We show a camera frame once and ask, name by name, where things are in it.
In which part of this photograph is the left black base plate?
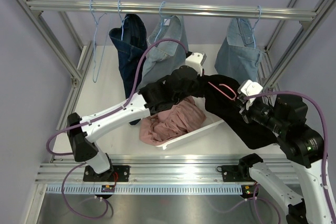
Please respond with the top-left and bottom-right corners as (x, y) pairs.
(83, 165), (130, 183)

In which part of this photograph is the pink wire hanger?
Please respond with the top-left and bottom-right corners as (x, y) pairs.
(208, 82), (237, 101)

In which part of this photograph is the aluminium frame post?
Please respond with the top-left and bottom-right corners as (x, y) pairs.
(0, 0), (97, 83)
(259, 0), (335, 90)

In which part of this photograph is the aluminium hanging rail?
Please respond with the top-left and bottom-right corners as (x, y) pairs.
(26, 0), (316, 22)

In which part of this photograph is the black skirt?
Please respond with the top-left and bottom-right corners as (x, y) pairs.
(203, 74), (277, 150)

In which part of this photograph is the dark blue denim skirt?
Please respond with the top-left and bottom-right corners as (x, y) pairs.
(108, 13), (148, 125)

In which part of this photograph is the front aluminium rail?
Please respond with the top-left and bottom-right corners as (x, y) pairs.
(35, 154), (321, 184)

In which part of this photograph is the slotted cable duct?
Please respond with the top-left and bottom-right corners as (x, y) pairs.
(46, 184), (243, 195)

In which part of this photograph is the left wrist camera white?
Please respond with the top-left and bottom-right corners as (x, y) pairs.
(185, 51), (207, 76)

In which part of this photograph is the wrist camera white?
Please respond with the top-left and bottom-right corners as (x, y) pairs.
(238, 80), (263, 110)
(185, 51), (207, 76)

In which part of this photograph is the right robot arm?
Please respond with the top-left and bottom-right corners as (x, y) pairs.
(238, 91), (335, 223)

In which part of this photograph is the blue hanger far right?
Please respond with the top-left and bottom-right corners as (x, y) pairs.
(238, 5), (262, 66)

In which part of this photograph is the light blue denim skirt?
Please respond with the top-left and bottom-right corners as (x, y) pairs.
(138, 16), (188, 89)

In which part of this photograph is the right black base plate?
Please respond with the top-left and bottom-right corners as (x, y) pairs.
(217, 165), (253, 182)

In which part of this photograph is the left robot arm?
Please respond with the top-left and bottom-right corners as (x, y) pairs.
(66, 66), (204, 181)

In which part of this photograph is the left aluminium frame post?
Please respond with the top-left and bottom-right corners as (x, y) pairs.
(0, 0), (97, 83)

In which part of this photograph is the right aluminium frame post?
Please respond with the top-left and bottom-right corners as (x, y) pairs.
(259, 0), (335, 90)

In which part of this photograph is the pink skirt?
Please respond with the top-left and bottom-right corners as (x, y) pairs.
(139, 97), (206, 146)

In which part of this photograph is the white plastic basket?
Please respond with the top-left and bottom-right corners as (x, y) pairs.
(153, 97), (224, 151)

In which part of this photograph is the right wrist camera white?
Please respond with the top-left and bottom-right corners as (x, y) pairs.
(238, 80), (263, 110)

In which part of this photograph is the light blue wire hanger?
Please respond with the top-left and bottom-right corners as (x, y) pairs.
(89, 0), (112, 83)

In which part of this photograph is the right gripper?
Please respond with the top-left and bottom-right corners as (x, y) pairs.
(230, 95), (287, 134)

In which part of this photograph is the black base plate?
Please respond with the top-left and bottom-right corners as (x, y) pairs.
(217, 165), (253, 182)
(83, 165), (130, 183)

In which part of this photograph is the blue hanger of light denim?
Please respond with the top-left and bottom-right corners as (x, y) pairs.
(154, 1), (166, 42)

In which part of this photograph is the blue hanger of dark denim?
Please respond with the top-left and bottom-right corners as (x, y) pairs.
(117, 0), (129, 41)

